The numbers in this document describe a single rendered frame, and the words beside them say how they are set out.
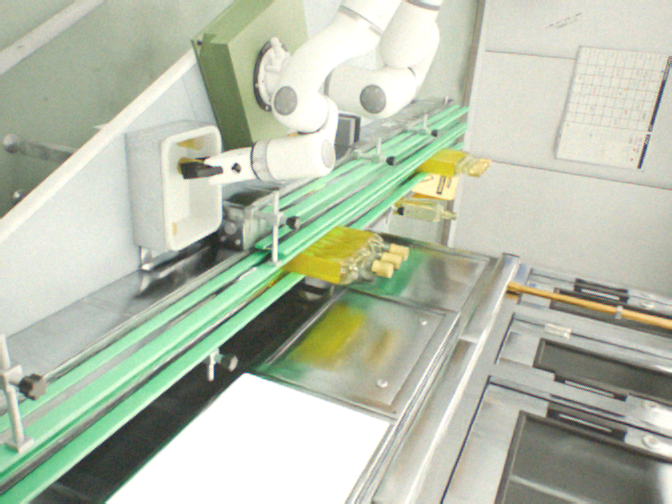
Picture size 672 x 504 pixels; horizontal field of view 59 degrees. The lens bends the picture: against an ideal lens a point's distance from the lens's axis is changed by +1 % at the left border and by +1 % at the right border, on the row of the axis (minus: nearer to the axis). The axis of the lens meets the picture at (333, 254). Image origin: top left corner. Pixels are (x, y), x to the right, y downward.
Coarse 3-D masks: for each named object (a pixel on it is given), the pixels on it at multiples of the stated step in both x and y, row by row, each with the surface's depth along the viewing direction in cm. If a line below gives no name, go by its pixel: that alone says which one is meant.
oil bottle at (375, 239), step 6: (336, 228) 156; (342, 228) 156; (348, 228) 157; (342, 234) 153; (348, 234) 153; (354, 234) 153; (360, 234) 153; (366, 234) 153; (372, 234) 154; (366, 240) 151; (372, 240) 151; (378, 240) 151; (378, 246) 151
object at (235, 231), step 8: (224, 208) 129; (232, 208) 128; (240, 208) 128; (224, 216) 130; (232, 216) 129; (240, 216) 128; (224, 224) 131; (232, 224) 129; (240, 224) 129; (248, 224) 130; (224, 232) 132; (232, 232) 130; (240, 232) 130; (248, 232) 131; (224, 240) 132; (232, 240) 131; (240, 240) 130; (248, 240) 131; (240, 248) 131
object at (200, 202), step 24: (168, 144) 107; (216, 144) 121; (168, 168) 108; (168, 192) 110; (192, 192) 127; (216, 192) 125; (168, 216) 111; (192, 216) 128; (216, 216) 127; (168, 240) 113; (192, 240) 120
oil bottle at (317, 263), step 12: (300, 252) 140; (312, 252) 141; (324, 252) 141; (288, 264) 142; (300, 264) 141; (312, 264) 139; (324, 264) 138; (336, 264) 136; (348, 264) 136; (312, 276) 140; (324, 276) 139; (336, 276) 137; (348, 276) 137
